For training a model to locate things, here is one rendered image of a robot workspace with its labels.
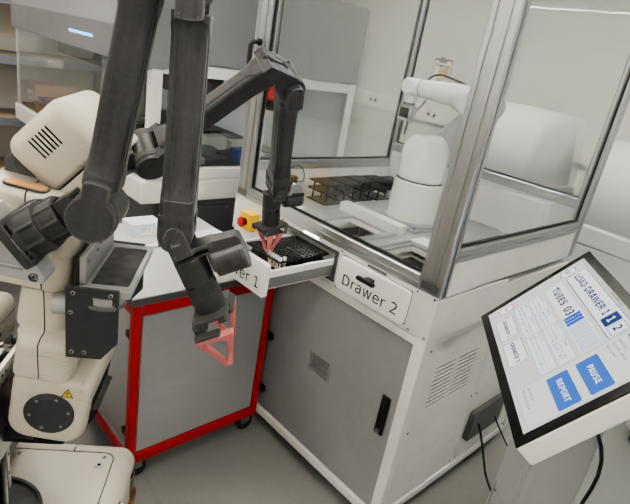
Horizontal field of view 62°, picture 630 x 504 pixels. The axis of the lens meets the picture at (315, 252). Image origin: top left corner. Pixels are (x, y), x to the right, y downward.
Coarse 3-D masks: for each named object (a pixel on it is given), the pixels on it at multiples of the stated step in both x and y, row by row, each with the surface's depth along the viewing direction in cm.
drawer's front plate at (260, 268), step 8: (216, 232) 173; (256, 256) 160; (256, 264) 158; (264, 264) 155; (248, 272) 162; (256, 272) 159; (264, 272) 156; (240, 280) 166; (248, 280) 162; (264, 280) 156; (248, 288) 163; (256, 288) 160; (264, 288) 157; (264, 296) 159
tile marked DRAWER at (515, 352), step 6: (510, 342) 119; (516, 342) 117; (522, 342) 115; (504, 348) 118; (510, 348) 117; (516, 348) 115; (522, 348) 113; (504, 354) 116; (510, 354) 115; (516, 354) 113; (522, 354) 112; (510, 360) 113; (516, 360) 111; (522, 360) 110; (510, 366) 111
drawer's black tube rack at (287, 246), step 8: (280, 240) 184; (288, 240) 186; (296, 240) 187; (304, 240) 189; (280, 248) 178; (288, 248) 178; (296, 248) 180; (304, 248) 181; (312, 248) 182; (264, 256) 176; (280, 256) 170; (288, 256) 172; (296, 256) 173; (304, 256) 174; (312, 256) 176; (320, 256) 181; (288, 264) 173; (296, 264) 174
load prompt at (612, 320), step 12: (576, 276) 122; (588, 276) 119; (576, 288) 118; (588, 288) 115; (600, 288) 112; (588, 300) 111; (600, 300) 108; (612, 300) 106; (600, 312) 105; (612, 312) 102; (600, 324) 102; (612, 324) 100; (624, 324) 97; (612, 336) 97
